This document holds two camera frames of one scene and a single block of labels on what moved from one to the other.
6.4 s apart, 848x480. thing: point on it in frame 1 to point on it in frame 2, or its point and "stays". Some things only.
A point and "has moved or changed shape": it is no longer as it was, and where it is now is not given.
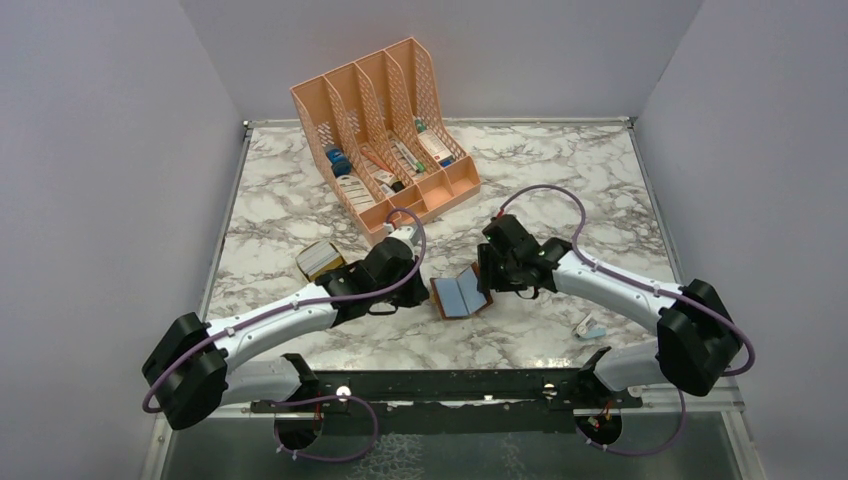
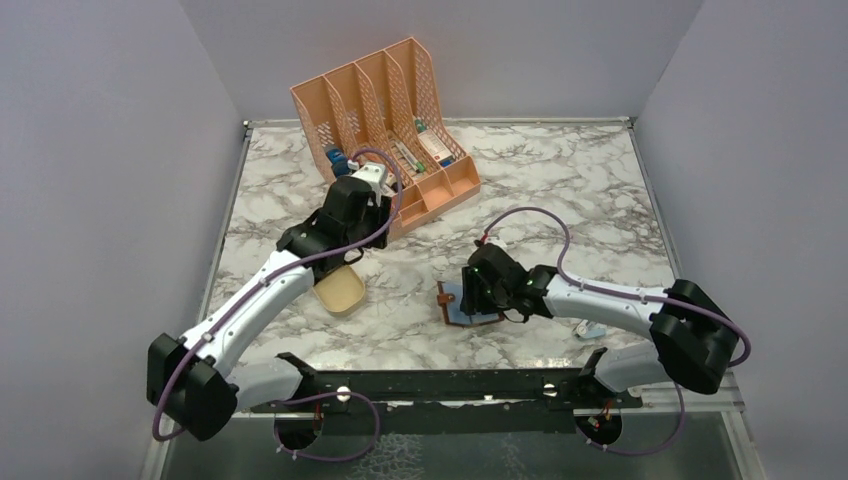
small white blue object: x=590 y=329 stays
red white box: x=435 y=146 stays
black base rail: x=450 y=402 stays
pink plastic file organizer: x=384 y=135 stays
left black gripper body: x=405 y=296 to x=374 y=218
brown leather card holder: x=460 y=296 has moved or changed shape
